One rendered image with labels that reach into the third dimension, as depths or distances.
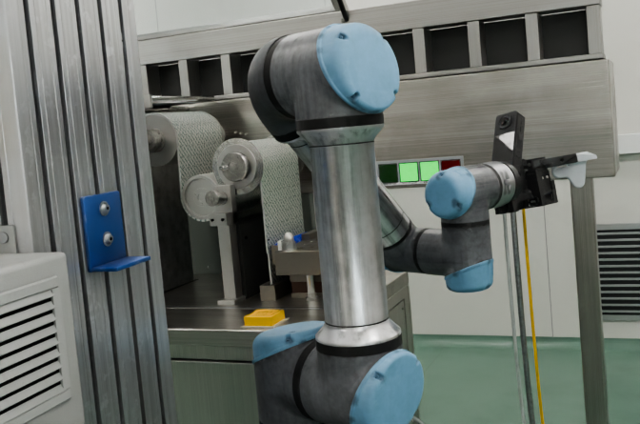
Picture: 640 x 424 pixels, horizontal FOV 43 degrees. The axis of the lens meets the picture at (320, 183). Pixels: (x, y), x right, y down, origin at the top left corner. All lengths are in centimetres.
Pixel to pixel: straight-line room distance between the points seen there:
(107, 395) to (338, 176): 39
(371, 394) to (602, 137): 129
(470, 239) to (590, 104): 99
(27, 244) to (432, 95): 151
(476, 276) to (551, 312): 342
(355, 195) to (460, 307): 376
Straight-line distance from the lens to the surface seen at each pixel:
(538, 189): 138
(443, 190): 122
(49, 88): 95
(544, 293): 465
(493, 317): 473
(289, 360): 114
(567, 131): 217
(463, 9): 223
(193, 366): 195
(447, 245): 126
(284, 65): 105
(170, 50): 259
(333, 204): 103
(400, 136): 226
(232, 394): 192
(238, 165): 207
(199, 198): 216
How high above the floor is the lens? 134
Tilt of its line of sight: 4 degrees down
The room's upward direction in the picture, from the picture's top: 5 degrees counter-clockwise
